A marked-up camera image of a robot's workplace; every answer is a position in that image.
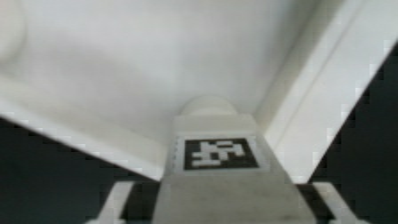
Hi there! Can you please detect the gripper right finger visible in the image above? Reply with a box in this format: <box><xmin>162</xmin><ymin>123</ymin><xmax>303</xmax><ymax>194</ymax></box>
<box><xmin>313</xmin><ymin>182</ymin><xmax>372</xmax><ymax>224</ymax></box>

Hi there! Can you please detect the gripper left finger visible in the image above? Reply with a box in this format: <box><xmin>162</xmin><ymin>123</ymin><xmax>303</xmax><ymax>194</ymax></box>
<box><xmin>86</xmin><ymin>181</ymin><xmax>136</xmax><ymax>224</ymax></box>

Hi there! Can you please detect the white table leg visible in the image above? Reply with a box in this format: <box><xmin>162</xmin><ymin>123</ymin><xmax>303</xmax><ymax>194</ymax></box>
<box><xmin>154</xmin><ymin>96</ymin><xmax>317</xmax><ymax>224</ymax></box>

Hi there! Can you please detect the white square table top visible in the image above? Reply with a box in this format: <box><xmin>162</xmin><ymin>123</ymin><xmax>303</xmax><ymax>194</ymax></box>
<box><xmin>0</xmin><ymin>0</ymin><xmax>398</xmax><ymax>182</ymax></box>

